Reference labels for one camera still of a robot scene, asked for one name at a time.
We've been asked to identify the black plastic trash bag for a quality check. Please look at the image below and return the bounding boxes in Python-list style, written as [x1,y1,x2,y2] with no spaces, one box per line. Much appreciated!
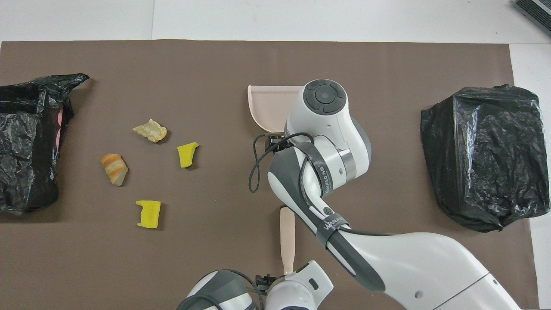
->
[0,73,90,214]
[421,84,551,233]

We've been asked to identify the beige hand brush black bristles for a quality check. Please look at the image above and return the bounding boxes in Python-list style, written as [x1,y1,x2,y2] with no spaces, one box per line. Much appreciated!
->
[279,207,297,276]

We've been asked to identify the brown paper table mat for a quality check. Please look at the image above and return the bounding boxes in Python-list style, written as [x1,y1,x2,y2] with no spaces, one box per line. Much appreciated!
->
[0,40,539,310]

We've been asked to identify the dark grey ribbed device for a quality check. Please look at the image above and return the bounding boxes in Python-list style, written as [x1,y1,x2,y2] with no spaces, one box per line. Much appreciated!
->
[514,0,551,37]

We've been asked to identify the pale trash piece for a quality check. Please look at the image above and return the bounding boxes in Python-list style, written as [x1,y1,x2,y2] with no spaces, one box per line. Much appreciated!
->
[133,118,168,143]

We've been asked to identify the pink plastic bin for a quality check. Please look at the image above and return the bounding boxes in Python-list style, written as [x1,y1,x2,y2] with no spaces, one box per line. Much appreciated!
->
[56,105,65,149]

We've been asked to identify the beige plastic dustpan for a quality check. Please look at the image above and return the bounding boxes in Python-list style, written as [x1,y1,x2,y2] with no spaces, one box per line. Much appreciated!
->
[247,84,305,134]

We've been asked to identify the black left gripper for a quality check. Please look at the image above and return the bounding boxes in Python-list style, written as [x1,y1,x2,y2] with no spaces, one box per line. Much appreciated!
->
[255,274,275,294]

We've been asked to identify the notched yellow sponge piece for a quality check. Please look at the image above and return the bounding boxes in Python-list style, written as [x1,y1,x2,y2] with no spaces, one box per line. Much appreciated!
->
[136,200,161,229]

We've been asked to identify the orange striped foam piece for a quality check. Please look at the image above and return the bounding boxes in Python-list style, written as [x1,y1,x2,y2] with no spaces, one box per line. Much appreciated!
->
[100,153,129,186]

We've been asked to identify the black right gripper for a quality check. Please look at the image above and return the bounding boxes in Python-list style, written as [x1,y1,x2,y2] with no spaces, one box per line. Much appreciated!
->
[263,133,288,152]

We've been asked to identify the small yellow sponge piece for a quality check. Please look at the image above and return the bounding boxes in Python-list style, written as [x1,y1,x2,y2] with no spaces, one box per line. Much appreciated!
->
[177,142,200,168]

